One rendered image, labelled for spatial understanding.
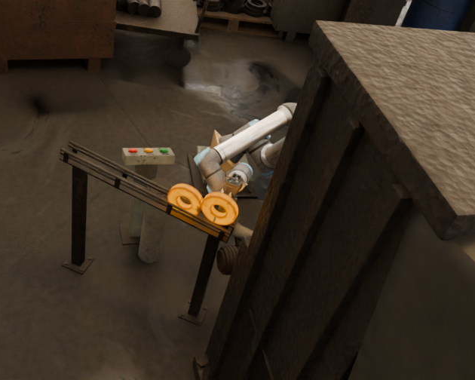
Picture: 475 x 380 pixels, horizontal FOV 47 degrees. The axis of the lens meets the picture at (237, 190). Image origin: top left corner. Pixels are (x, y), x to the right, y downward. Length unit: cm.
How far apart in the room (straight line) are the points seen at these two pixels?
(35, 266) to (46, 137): 103
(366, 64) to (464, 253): 51
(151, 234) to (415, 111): 185
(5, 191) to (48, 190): 23
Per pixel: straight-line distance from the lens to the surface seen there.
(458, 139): 116
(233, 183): 227
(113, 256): 297
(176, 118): 394
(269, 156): 316
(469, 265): 99
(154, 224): 273
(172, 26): 440
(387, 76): 127
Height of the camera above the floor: 231
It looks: 42 degrees down
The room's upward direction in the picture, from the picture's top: 16 degrees clockwise
